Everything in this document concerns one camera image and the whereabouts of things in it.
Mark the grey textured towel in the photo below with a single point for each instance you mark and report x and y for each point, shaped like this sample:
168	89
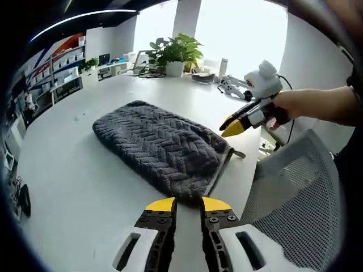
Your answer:
158	147

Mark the person's right hand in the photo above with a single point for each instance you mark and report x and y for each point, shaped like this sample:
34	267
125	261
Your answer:
290	102

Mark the white bottle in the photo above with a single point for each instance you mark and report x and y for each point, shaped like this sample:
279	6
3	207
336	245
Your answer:
224	69

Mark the grey headset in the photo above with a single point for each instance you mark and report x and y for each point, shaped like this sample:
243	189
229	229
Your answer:
203	78

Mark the white plant pot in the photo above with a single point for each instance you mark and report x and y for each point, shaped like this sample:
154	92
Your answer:
174	69

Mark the grey mesh chair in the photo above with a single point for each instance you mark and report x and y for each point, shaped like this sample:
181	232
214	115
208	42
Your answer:
297	192

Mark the large green leafy plant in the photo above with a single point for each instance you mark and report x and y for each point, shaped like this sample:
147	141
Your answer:
177	49

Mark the grey angled panel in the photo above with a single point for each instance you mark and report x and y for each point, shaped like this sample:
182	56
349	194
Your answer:
141	61

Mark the black object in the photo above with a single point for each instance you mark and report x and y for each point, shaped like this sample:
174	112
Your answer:
25	199

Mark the black monitor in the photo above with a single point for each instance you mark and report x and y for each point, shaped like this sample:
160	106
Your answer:
104	58

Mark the small green plant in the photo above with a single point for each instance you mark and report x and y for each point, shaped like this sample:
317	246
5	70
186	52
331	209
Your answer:
90	63

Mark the shelf of white storage boxes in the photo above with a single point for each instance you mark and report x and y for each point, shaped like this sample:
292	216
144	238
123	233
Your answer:
62	61

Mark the long ceiling light strip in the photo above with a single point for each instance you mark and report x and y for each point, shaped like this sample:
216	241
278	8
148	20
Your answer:
79	17

